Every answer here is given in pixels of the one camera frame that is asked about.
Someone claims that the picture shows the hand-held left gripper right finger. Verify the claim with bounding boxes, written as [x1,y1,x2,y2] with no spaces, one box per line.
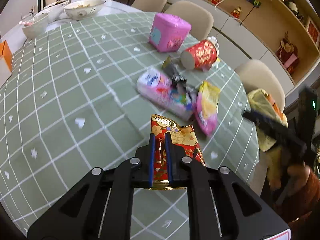
[165,131,291,240]

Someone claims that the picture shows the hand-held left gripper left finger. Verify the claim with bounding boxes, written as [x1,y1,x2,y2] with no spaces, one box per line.
[26,133,156,240]

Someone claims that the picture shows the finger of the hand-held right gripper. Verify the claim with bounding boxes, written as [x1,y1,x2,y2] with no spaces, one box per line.
[243,111,307,157]

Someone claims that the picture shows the red gold snack packet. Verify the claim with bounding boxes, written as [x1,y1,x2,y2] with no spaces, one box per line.
[150,114,207,192]

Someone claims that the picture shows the orange paper box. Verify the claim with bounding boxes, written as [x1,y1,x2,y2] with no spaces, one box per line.
[266,94,286,121]

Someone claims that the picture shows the pink yellow snack packet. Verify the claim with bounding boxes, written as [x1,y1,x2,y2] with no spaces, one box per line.
[195,80,221,136]

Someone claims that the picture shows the white pink tissue pack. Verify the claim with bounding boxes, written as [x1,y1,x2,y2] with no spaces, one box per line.
[136,69,197,121]

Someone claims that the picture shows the white black-print packet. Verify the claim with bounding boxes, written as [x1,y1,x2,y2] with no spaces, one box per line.
[171,74,198,101]

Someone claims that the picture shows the dark snack wrapper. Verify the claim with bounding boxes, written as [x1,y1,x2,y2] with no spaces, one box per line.
[162,56,181,78]

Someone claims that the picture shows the red paper cup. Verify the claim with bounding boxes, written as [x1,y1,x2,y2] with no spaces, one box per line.
[180,39,219,71]

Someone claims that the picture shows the person's right forearm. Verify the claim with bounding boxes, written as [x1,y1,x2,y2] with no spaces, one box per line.
[287,165,320,223]

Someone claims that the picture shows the yellow seat cushion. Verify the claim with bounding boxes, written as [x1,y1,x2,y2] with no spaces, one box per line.
[265,146,284,182]

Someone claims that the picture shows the large red flower bag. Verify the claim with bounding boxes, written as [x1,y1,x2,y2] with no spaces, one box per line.
[275,31,299,74]

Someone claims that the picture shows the red framed picture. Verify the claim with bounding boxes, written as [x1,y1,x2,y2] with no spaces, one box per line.
[305,16,320,46]

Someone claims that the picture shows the green checked tablecloth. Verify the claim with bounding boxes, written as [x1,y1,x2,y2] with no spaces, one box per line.
[0,11,260,240]

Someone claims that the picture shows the wine bottle in panda holder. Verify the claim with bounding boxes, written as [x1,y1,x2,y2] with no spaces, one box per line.
[281,0,304,21]

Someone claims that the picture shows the pink lidded tin box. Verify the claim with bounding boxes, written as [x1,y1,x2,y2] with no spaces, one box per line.
[149,13,192,53]

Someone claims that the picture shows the large white patterned bowl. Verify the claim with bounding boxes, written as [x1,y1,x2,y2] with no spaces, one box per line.
[64,0,106,21]

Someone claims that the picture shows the small white bowl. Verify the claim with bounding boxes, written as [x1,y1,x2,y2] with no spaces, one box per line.
[21,12,49,39]

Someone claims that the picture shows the orange white tissue box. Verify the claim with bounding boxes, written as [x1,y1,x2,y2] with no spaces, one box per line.
[0,40,13,81]

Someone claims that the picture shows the white bowl with dark food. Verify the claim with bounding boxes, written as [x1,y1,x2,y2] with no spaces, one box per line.
[41,0,69,22]

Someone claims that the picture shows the white mug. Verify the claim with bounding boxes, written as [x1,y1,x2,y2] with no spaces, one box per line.
[40,0,59,12]

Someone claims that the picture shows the wooden wall shelf unit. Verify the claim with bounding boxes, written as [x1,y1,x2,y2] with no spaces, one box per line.
[160,0,320,86]

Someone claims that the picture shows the black cable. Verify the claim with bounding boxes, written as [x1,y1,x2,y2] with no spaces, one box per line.
[240,4,258,27]

